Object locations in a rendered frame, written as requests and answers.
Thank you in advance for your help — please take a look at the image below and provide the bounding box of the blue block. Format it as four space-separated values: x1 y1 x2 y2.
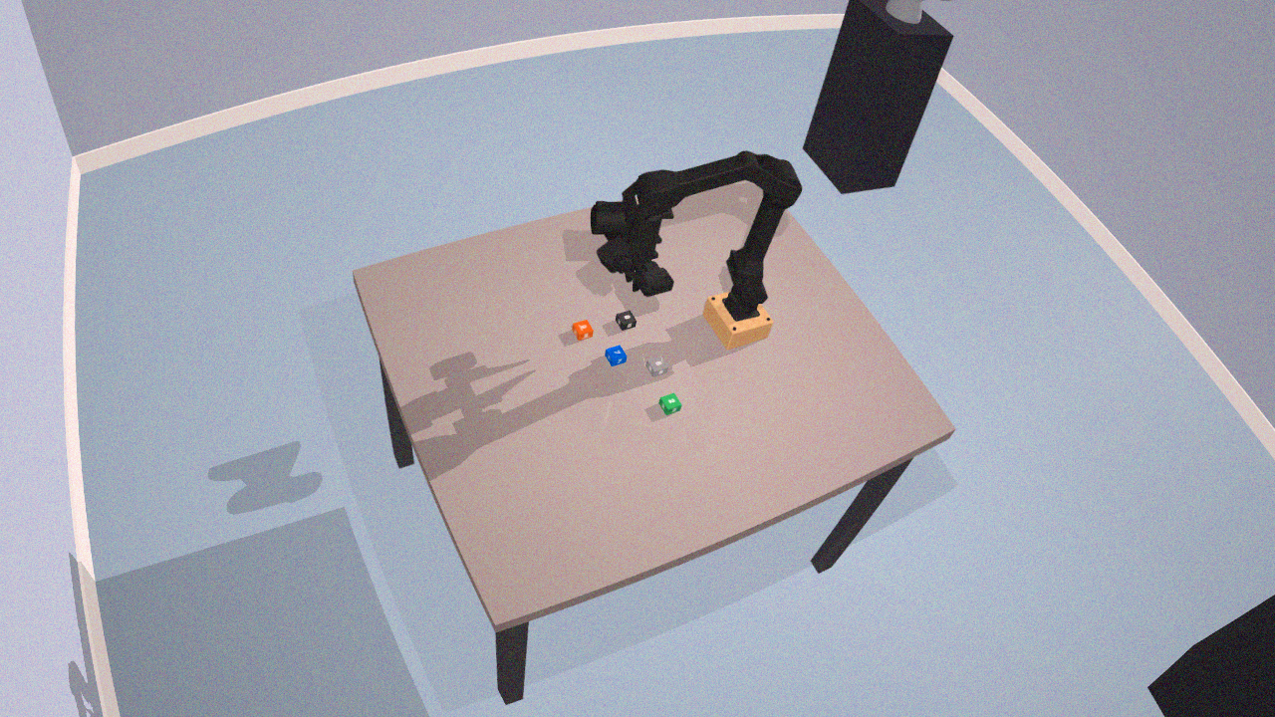
606 344 627 366

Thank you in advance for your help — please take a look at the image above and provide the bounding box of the green block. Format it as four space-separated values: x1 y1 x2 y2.
659 393 682 415

